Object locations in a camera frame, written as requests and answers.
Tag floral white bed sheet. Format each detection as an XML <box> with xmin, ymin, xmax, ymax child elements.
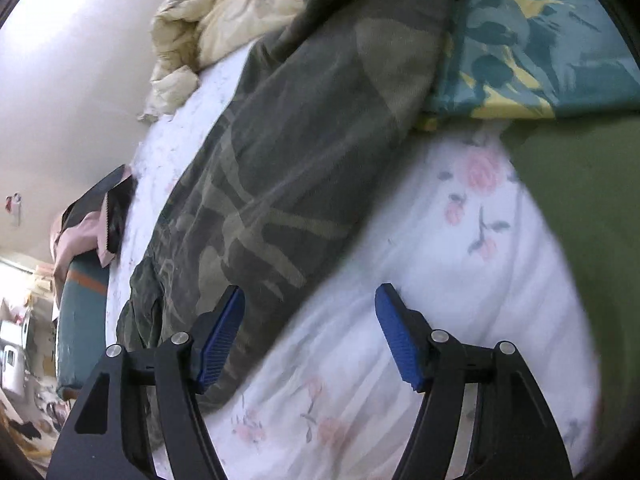
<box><xmin>105</xmin><ymin>45</ymin><xmax>601</xmax><ymax>480</ymax></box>

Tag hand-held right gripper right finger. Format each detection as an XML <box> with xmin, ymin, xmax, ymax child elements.
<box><xmin>375</xmin><ymin>282</ymin><xmax>573</xmax><ymax>480</ymax></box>

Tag pink jacket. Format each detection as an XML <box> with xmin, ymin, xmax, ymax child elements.
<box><xmin>50</xmin><ymin>165</ymin><xmax>136</xmax><ymax>281</ymax></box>

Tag teal yellow printed cloth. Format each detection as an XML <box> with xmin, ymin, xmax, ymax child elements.
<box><xmin>417</xmin><ymin>0</ymin><xmax>640</xmax><ymax>131</ymax></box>

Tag dark grey garment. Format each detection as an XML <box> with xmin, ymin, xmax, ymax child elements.
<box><xmin>65</xmin><ymin>165</ymin><xmax>136</xmax><ymax>253</ymax></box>

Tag green cloth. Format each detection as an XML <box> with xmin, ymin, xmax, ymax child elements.
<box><xmin>500</xmin><ymin>115</ymin><xmax>640</xmax><ymax>461</ymax></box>

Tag camouflage pants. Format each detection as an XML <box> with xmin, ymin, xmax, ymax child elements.
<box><xmin>116</xmin><ymin>0</ymin><xmax>458</xmax><ymax>413</ymax></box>

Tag teal bed footboard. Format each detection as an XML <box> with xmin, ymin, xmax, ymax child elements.
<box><xmin>55</xmin><ymin>250</ymin><xmax>111</xmax><ymax>401</ymax></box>

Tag cream quilt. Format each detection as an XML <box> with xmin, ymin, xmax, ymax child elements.
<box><xmin>137</xmin><ymin>0</ymin><xmax>313</xmax><ymax>123</ymax></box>

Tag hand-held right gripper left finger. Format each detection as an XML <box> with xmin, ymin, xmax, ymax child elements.
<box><xmin>46</xmin><ymin>285</ymin><xmax>246</xmax><ymax>480</ymax></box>

